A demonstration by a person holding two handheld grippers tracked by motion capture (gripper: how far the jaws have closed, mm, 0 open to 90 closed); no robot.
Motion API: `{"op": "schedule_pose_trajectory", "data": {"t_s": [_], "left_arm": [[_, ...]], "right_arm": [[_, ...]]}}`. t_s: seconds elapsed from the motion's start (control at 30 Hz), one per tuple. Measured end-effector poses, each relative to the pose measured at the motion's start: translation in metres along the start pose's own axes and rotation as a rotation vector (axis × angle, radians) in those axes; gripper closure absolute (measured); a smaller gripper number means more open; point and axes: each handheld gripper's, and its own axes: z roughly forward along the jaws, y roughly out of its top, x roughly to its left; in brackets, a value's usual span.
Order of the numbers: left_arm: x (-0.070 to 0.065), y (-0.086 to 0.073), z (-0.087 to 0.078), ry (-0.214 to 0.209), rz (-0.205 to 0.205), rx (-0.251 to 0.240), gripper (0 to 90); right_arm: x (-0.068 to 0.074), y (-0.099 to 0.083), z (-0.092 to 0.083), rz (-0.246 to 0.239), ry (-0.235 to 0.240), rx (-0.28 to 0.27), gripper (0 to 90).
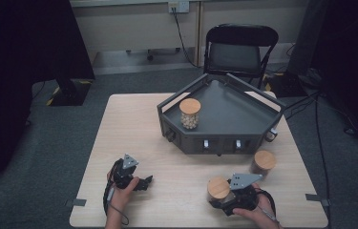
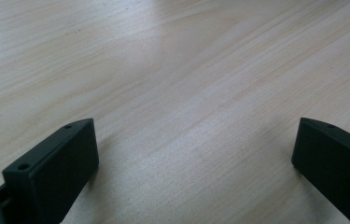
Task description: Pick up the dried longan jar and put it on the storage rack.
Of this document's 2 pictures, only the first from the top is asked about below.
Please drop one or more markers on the glass jar with pale balls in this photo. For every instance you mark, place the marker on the glass jar with pale balls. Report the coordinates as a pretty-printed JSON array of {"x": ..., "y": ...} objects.
[{"x": 190, "y": 106}]

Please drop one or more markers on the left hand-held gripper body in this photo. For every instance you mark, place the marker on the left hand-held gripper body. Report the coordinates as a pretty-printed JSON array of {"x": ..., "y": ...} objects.
[{"x": 123, "y": 173}]

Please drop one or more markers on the white wall socket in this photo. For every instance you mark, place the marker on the white wall socket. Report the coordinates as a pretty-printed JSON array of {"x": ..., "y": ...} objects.
[{"x": 179, "y": 6}]

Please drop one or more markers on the black folding chair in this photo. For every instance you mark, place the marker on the black folding chair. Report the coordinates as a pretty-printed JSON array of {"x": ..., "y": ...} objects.
[{"x": 242, "y": 35}]

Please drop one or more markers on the wheeled cart base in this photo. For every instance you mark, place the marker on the wheeled cart base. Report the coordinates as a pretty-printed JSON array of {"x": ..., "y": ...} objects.
[{"x": 149, "y": 54}]

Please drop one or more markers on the person's left hand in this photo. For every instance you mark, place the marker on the person's left hand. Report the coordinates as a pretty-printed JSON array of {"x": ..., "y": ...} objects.
[{"x": 117, "y": 198}]

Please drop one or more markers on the black stand base striped tape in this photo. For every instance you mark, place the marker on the black stand base striped tape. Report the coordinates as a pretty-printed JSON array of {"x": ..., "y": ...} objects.
[
  {"x": 286, "y": 84},
  {"x": 71, "y": 93}
]

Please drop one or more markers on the black curtain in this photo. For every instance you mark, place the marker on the black curtain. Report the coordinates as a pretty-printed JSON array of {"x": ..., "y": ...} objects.
[
  {"x": 351, "y": 47},
  {"x": 14, "y": 79}
]

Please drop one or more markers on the grey tape strip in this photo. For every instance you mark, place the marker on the grey tape strip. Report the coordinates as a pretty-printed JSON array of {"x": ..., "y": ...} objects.
[
  {"x": 316, "y": 197},
  {"x": 76, "y": 202}
]

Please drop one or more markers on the grey metal corner rack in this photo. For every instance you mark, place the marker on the grey metal corner rack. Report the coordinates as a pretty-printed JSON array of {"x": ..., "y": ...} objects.
[{"x": 230, "y": 111}]

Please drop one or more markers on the person's right hand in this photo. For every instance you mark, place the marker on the person's right hand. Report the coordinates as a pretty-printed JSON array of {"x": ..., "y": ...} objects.
[{"x": 259, "y": 214}]

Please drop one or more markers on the glass jar with dark contents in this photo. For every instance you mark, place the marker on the glass jar with dark contents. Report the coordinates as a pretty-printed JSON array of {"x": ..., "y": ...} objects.
[{"x": 264, "y": 160}]

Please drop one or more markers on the glass jar with brown contents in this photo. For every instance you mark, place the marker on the glass jar with brown contents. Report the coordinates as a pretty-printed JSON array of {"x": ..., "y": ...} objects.
[{"x": 218, "y": 187}]

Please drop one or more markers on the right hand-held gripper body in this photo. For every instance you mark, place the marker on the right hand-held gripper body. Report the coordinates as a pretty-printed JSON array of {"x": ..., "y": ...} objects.
[{"x": 243, "y": 181}]

